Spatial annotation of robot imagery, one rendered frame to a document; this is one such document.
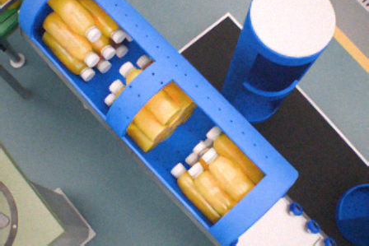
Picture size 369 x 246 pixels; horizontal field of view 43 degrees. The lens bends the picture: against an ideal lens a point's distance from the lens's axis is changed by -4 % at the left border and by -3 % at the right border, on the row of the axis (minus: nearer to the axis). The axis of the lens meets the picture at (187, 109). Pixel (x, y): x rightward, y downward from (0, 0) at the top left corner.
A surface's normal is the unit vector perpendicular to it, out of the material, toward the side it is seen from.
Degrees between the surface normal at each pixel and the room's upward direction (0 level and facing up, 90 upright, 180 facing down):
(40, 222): 2
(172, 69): 28
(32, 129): 0
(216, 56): 0
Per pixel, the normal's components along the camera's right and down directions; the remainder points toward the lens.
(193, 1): 0.04, -0.26
